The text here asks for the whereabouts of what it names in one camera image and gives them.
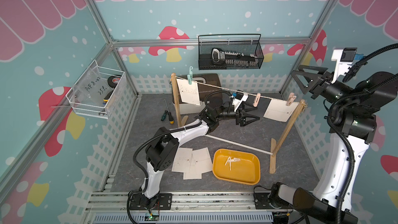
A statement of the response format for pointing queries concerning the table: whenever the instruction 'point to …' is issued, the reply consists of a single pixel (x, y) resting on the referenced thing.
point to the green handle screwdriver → (164, 116)
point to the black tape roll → (112, 81)
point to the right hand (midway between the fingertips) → (294, 72)
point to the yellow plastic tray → (236, 167)
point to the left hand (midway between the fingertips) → (257, 115)
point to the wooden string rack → (274, 150)
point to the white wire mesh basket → (99, 111)
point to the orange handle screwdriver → (171, 121)
